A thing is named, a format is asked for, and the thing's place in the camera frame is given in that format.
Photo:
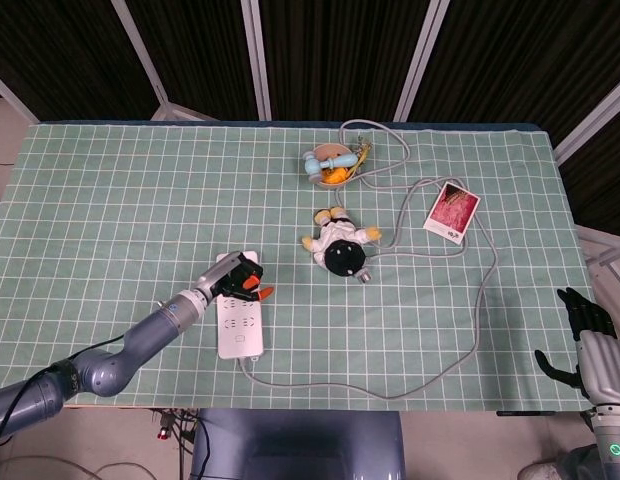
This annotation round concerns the red button device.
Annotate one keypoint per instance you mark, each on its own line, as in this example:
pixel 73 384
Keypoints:
pixel 163 433

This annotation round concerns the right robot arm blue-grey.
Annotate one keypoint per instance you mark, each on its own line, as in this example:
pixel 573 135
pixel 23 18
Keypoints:
pixel 612 445

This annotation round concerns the beige bowl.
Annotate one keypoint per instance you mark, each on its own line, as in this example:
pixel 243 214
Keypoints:
pixel 335 186

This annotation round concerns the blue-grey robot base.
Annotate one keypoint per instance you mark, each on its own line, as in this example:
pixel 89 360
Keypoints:
pixel 300 445

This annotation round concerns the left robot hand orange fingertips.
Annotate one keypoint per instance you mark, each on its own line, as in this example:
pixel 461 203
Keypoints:
pixel 232 275

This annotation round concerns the white shoe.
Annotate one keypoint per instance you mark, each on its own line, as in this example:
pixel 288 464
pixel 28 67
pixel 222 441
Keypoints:
pixel 539 472

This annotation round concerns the white partition frame post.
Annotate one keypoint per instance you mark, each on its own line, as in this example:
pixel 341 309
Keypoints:
pixel 140 45
pixel 590 120
pixel 10 95
pixel 420 55
pixel 256 55

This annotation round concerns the white power strip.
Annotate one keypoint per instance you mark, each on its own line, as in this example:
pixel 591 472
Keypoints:
pixel 240 335

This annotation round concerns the small silver metal clip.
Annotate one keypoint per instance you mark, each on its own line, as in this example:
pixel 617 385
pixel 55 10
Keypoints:
pixel 364 276

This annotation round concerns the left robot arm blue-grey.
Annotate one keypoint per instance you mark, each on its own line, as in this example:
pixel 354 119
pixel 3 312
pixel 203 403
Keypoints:
pixel 115 360

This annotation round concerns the orange toy in bowl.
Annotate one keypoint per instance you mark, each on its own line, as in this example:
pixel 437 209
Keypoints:
pixel 335 176

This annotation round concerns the red photo card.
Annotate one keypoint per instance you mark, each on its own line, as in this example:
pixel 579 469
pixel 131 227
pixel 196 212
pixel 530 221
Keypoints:
pixel 452 210

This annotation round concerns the light blue toy hammer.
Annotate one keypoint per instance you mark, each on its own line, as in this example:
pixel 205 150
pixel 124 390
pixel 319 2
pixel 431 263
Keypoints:
pixel 335 161

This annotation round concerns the plush doll black head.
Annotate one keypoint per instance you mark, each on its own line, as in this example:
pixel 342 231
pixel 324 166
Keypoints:
pixel 340 242

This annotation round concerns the green checked tablecloth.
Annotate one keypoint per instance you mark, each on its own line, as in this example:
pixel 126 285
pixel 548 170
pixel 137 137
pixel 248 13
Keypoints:
pixel 115 200

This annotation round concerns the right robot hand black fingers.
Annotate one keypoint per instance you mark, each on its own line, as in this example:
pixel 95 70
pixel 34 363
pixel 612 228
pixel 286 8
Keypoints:
pixel 602 370

